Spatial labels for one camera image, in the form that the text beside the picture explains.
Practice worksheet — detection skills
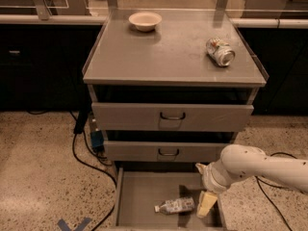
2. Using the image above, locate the grey drawer cabinet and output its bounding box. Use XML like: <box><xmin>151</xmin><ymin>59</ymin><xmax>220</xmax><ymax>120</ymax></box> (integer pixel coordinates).
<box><xmin>84</xmin><ymin>9</ymin><xmax>267</xmax><ymax>171</ymax></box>

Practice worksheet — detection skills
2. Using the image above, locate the grey top drawer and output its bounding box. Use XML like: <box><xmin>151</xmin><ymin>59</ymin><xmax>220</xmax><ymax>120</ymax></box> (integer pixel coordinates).
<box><xmin>92</xmin><ymin>102</ymin><xmax>253</xmax><ymax>132</ymax></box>

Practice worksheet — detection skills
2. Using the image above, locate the grey bottom drawer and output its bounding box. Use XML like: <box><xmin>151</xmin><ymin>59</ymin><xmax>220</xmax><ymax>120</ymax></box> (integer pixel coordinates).
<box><xmin>113</xmin><ymin>168</ymin><xmax>227</xmax><ymax>231</ymax></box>

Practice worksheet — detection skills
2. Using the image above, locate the grey middle drawer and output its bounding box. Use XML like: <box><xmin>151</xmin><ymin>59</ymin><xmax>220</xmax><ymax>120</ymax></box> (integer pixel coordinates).
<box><xmin>104</xmin><ymin>141</ymin><xmax>227</xmax><ymax>163</ymax></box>

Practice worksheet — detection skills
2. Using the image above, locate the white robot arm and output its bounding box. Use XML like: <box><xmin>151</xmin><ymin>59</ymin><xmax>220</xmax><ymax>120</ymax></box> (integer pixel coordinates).
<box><xmin>195</xmin><ymin>144</ymin><xmax>308</xmax><ymax>218</ymax></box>

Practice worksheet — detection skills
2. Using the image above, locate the black cable on left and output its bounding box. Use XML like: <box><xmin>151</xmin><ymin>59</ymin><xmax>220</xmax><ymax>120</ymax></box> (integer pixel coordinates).
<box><xmin>68</xmin><ymin>111</ymin><xmax>118</xmax><ymax>231</ymax></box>

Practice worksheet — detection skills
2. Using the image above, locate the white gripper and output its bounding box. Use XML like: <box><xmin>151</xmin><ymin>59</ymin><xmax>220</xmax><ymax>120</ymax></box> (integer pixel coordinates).
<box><xmin>195</xmin><ymin>160</ymin><xmax>239</xmax><ymax>218</ymax></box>

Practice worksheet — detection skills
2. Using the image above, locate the blue power box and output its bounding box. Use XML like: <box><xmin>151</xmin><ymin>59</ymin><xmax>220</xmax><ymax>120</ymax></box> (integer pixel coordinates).
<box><xmin>89</xmin><ymin>118</ymin><xmax>104</xmax><ymax>153</ymax></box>

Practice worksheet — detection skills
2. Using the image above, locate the black cable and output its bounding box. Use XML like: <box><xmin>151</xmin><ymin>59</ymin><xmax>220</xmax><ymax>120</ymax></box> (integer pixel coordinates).
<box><xmin>68</xmin><ymin>111</ymin><xmax>118</xmax><ymax>231</ymax></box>
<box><xmin>233</xmin><ymin>150</ymin><xmax>308</xmax><ymax>231</ymax></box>

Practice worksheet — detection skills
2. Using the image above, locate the crushed silver soda can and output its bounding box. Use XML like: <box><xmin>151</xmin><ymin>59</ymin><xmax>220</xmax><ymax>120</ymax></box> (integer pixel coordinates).
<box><xmin>206</xmin><ymin>38</ymin><xmax>236</xmax><ymax>66</ymax></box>

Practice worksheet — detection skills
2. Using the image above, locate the black cable on right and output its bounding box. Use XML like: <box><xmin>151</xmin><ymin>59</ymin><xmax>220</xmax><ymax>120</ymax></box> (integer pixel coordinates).
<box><xmin>233</xmin><ymin>150</ymin><xmax>308</xmax><ymax>231</ymax></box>

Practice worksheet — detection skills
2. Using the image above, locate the grey drawer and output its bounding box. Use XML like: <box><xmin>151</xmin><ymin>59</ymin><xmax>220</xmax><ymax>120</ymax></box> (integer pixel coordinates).
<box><xmin>92</xmin><ymin>102</ymin><xmax>253</xmax><ymax>132</ymax></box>
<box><xmin>113</xmin><ymin>168</ymin><xmax>227</xmax><ymax>231</ymax></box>
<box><xmin>104</xmin><ymin>141</ymin><xmax>227</xmax><ymax>163</ymax></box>

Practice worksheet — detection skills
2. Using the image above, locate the clear plastic water bottle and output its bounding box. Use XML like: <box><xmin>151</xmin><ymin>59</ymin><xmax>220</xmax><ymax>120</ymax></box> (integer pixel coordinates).
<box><xmin>154</xmin><ymin>197</ymin><xmax>194</xmax><ymax>215</ymax></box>

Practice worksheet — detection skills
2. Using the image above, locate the white ceramic bowl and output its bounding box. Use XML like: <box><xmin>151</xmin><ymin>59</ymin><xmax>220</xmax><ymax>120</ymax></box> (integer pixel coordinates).
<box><xmin>129</xmin><ymin>12</ymin><xmax>162</xmax><ymax>32</ymax></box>

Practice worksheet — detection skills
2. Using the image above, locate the white horizontal rail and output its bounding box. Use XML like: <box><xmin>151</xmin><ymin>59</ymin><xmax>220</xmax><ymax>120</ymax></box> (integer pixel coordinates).
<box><xmin>0</xmin><ymin>14</ymin><xmax>107</xmax><ymax>25</ymax></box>

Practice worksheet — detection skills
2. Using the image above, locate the dark low cabinet left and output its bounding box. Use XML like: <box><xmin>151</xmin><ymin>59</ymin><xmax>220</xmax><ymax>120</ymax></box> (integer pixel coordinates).
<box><xmin>0</xmin><ymin>24</ymin><xmax>100</xmax><ymax>111</ymax></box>

